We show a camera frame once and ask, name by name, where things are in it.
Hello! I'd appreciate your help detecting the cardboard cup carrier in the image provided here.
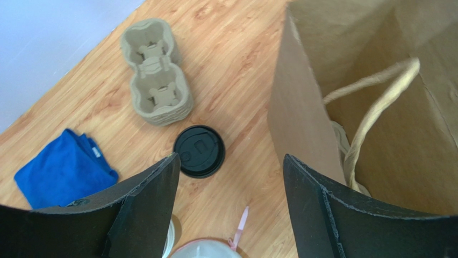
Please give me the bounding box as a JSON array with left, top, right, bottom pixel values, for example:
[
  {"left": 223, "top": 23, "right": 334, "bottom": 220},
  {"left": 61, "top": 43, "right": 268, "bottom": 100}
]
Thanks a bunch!
[{"left": 120, "top": 18, "right": 194, "bottom": 126}]

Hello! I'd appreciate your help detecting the white mesh food cover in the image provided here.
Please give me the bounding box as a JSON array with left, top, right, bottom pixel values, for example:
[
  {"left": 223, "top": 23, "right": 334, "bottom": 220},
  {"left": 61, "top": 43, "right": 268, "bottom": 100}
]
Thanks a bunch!
[{"left": 170, "top": 206, "right": 249, "bottom": 258}]

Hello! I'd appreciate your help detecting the stack of paper cups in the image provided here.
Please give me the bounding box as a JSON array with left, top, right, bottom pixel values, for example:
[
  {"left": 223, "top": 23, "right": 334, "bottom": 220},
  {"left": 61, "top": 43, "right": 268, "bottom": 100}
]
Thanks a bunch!
[{"left": 162, "top": 214, "right": 182, "bottom": 258}]

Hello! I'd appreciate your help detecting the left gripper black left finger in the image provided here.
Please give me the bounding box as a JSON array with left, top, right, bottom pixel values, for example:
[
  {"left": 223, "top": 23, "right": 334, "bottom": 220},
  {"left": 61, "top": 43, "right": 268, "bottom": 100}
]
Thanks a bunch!
[{"left": 1, "top": 153, "right": 180, "bottom": 257}]

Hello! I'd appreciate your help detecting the blue folded cloth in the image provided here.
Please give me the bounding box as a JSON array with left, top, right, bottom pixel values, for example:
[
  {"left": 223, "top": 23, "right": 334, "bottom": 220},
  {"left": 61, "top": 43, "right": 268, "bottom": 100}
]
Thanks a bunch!
[{"left": 14, "top": 129, "right": 119, "bottom": 209}]

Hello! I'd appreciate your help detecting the brown paper bag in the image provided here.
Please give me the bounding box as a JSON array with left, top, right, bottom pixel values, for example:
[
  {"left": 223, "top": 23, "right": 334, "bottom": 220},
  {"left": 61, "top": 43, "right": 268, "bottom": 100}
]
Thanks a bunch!
[{"left": 268, "top": 1, "right": 457, "bottom": 215}]

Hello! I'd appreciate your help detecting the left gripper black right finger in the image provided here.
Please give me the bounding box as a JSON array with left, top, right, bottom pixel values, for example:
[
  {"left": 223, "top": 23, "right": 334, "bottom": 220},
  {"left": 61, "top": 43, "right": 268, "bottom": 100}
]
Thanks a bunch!
[{"left": 283, "top": 154, "right": 457, "bottom": 257}]

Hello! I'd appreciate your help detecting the black cup lid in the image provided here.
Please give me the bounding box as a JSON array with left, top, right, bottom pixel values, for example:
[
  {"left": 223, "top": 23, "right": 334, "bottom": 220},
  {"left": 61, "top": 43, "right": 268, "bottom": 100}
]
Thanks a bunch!
[{"left": 173, "top": 125, "right": 225, "bottom": 178}]

